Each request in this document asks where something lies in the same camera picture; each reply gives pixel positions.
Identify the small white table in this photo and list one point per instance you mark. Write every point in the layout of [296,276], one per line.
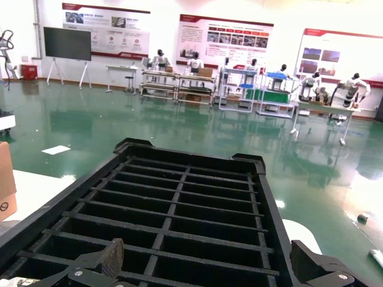
[119,67]

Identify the wide blue bin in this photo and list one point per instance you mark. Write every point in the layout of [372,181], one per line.
[276,74]

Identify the black slotted container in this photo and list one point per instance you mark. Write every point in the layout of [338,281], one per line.
[68,194]

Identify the black stool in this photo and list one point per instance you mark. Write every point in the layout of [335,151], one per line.
[129,78]

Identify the red bordered wall poster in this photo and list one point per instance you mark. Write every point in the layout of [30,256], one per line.
[353,45]
[194,30]
[119,30]

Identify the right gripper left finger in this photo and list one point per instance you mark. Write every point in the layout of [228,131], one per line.
[112,257]

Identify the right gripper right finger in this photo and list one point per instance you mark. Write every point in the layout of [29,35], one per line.
[308,266]

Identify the white cabinet on base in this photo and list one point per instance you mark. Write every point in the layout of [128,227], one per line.
[7,122]

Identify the long white table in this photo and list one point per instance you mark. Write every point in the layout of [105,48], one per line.
[329,105]

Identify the small cardboard carton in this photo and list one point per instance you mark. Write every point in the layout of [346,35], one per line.
[169,69]

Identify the wide cardboard carton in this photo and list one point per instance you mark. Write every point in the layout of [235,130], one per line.
[205,72]

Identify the grey wall pipe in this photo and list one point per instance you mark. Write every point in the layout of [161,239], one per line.
[37,30]

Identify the white paper sheet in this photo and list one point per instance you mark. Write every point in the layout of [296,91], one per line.
[56,149]

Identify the dark small cylinder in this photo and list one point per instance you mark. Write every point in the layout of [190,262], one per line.
[363,218]

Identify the white shelf frame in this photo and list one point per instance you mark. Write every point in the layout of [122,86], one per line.
[221,89]
[273,113]

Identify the metal workbench rack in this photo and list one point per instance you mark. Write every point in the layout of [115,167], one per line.
[194,78]
[155,71]

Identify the white humanoid robot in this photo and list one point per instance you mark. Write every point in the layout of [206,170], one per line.
[309,82]
[160,61]
[283,67]
[195,64]
[353,83]
[226,59]
[253,61]

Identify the green panel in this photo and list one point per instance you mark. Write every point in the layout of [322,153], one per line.
[275,97]

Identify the white tube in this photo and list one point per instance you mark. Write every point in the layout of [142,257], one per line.
[376,256]

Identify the black display on stand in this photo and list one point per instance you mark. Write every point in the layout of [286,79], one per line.
[67,43]

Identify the brown cardboard box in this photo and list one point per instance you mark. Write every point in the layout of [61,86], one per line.
[7,179]

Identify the red floor box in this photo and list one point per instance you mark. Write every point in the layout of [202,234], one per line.
[29,72]

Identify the small blue bin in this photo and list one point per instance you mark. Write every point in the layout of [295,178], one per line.
[246,86]

